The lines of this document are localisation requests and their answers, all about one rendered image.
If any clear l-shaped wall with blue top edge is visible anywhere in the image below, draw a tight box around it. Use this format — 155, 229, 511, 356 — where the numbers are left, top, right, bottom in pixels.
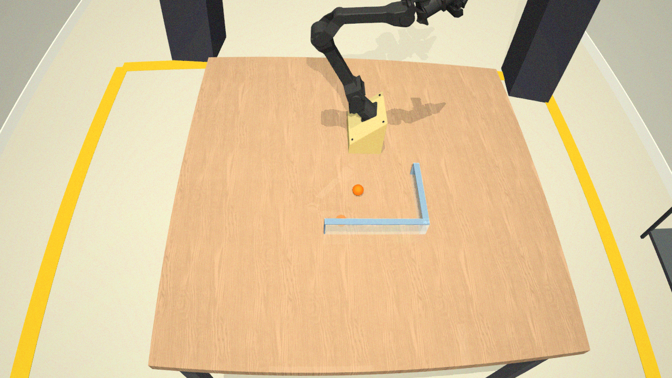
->
325, 166, 429, 235

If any blue l-shaped wall trim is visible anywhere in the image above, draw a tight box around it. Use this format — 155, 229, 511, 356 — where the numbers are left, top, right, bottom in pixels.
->
323, 163, 430, 235

